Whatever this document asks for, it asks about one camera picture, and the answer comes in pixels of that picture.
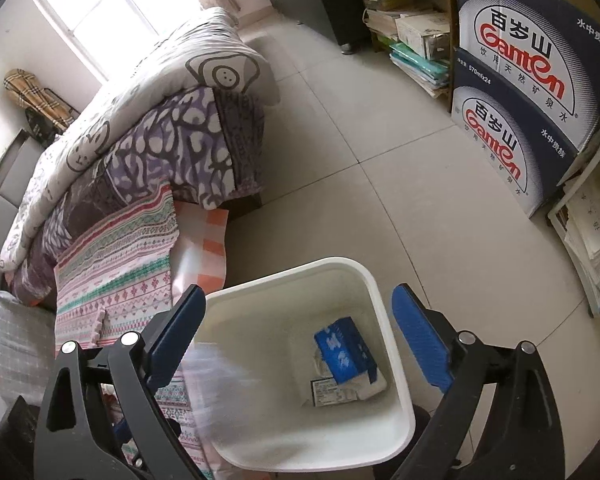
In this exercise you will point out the grey padded headboard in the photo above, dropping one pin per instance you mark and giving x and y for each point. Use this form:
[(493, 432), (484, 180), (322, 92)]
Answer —
[(0, 210)]

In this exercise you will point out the plaid cloth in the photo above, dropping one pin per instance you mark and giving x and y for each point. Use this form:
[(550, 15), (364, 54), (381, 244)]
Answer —
[(30, 92)]

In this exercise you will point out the grey checked covered nightstand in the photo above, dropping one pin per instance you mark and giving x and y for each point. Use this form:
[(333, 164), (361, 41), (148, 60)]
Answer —
[(20, 340)]

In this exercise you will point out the stack of papers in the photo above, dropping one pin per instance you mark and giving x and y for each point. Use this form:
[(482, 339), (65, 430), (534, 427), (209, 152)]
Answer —
[(595, 240)]

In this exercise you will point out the stack of green folders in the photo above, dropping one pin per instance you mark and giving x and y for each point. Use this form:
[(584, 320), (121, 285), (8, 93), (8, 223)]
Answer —
[(420, 70)]

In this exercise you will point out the small cardboard box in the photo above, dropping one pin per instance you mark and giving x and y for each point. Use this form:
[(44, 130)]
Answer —
[(422, 35)]

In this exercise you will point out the window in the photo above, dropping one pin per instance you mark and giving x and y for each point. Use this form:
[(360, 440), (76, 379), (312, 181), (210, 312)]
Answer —
[(105, 5)]

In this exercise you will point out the white shelf unit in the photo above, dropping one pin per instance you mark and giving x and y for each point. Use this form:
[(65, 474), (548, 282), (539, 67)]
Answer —
[(555, 220)]

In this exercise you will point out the wooden bookshelf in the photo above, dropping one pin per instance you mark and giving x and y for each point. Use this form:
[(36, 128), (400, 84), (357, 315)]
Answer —
[(452, 35)]

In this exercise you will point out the small black labelled box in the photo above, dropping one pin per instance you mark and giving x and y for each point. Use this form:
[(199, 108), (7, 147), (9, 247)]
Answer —
[(325, 393)]

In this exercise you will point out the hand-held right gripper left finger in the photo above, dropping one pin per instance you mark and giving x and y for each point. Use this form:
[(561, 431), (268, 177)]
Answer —
[(172, 332)]

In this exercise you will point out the bed with floral quilt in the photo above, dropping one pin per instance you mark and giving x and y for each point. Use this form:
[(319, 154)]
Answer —
[(180, 150)]

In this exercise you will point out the black bag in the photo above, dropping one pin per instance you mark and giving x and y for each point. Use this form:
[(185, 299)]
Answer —
[(42, 127)]

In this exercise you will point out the orange checkered mattress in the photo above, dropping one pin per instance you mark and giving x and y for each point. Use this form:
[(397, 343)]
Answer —
[(205, 250)]

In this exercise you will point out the white plastic trash bin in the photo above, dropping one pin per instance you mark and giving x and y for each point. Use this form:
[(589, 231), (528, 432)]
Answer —
[(300, 440)]

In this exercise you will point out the dark bed frame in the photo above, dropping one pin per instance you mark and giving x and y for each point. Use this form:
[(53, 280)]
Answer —
[(245, 207)]

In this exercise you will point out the bed with patterned bedding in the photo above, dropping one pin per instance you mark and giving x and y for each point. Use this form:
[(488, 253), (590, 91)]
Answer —
[(145, 95)]

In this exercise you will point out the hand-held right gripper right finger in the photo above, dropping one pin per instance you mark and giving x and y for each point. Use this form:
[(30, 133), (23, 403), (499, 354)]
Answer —
[(420, 342)]

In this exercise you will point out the blue patterned packet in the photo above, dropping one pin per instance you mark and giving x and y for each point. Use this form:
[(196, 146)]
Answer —
[(340, 347)]

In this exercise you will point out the printed water bottle carton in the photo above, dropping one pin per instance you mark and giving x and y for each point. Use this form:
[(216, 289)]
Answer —
[(555, 20), (510, 135)]

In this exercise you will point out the striped patterned blanket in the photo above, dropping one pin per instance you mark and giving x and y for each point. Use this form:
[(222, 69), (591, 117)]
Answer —
[(115, 260)]

